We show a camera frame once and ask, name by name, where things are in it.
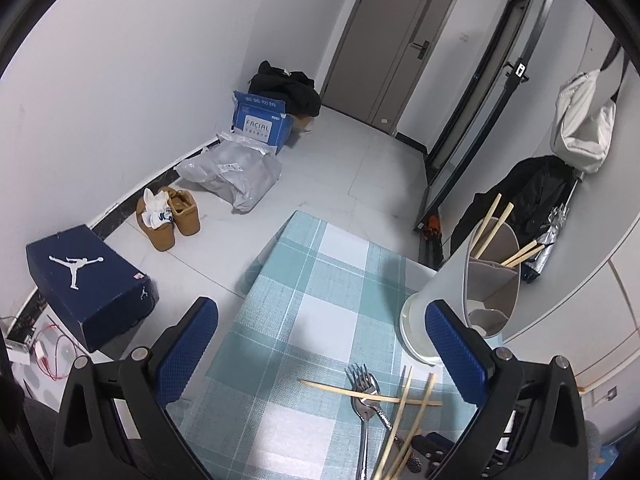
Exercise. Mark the silver folded umbrella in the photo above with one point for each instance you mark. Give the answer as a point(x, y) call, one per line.
point(532, 268)

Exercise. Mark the navy jordan shoe box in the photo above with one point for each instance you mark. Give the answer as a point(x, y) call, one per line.
point(99, 296)

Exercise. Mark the tan suede boot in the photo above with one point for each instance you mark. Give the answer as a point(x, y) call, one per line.
point(184, 210)
point(163, 238)

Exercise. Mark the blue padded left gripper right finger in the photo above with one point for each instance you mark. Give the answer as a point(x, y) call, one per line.
point(528, 421)

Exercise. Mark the teal plaid placemat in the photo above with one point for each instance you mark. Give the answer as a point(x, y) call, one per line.
point(321, 299)

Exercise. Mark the bamboo chopstick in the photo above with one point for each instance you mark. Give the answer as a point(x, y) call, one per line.
point(483, 225)
point(390, 439)
point(525, 253)
point(403, 456)
point(498, 225)
point(365, 396)

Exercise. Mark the silver fork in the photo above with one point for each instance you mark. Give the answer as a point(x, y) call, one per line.
point(414, 464)
point(362, 381)

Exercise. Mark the blue cardboard box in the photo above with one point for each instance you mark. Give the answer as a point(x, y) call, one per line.
point(262, 119)

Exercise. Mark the black jacket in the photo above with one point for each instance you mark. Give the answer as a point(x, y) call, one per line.
point(534, 186)

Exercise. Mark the black framed glass door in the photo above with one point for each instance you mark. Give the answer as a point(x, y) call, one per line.
point(502, 69)

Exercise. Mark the grey plastic mailing bag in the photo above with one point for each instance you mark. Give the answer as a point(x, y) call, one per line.
point(238, 169)

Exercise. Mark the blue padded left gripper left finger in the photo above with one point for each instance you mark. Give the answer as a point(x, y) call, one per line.
point(113, 423)

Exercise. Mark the grey entrance door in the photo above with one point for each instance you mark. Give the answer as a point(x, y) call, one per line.
point(381, 56)

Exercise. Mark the grey white utensil holder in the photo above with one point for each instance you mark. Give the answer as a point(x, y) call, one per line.
point(482, 292)

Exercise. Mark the black clothes pile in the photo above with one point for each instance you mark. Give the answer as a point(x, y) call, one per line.
point(294, 88)

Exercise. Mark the white crumpled cloth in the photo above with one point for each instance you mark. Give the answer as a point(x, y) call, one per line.
point(156, 210)

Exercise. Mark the white shoulder bag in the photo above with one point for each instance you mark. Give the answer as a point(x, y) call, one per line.
point(578, 137)

